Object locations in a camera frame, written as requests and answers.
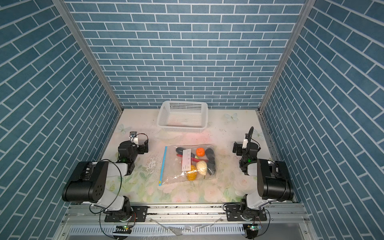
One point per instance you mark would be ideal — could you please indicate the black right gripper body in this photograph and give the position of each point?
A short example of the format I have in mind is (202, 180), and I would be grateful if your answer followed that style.
(241, 152)

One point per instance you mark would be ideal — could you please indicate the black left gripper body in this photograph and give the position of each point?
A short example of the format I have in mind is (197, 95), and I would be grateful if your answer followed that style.
(140, 150)

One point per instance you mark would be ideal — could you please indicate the black avocado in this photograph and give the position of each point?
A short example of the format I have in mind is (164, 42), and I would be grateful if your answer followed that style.
(210, 154)
(211, 167)

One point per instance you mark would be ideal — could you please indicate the small orange tangerine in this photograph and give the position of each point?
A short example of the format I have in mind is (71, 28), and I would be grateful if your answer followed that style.
(200, 152)

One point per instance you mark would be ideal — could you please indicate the cream white bun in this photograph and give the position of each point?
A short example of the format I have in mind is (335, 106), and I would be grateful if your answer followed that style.
(202, 168)

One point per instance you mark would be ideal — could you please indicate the dark purple eggplant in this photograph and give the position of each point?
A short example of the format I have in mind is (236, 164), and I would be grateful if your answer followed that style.
(180, 151)

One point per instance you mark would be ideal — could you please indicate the clear zip top bag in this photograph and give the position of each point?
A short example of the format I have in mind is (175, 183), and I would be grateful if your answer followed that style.
(174, 167)

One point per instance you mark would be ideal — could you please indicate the yellow lemon food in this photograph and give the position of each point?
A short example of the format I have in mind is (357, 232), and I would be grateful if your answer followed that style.
(192, 174)

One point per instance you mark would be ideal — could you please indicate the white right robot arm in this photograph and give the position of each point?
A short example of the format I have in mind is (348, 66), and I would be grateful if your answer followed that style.
(273, 185)

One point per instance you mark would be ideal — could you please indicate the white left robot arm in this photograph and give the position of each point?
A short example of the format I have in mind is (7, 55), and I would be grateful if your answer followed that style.
(88, 184)

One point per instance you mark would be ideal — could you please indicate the white perforated plastic basket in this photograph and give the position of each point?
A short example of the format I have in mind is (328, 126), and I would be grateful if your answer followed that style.
(183, 116)

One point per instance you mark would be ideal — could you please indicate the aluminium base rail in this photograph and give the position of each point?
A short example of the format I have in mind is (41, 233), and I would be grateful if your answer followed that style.
(191, 221)

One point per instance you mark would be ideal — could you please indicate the aluminium corner post right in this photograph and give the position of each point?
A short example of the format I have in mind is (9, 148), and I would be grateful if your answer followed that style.
(304, 14)

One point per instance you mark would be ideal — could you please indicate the aluminium corner post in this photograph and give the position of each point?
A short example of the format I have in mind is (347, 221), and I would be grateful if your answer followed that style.
(304, 14)
(76, 32)

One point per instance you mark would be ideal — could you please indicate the aluminium corner post left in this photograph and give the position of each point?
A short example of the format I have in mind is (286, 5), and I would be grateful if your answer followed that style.
(76, 32)

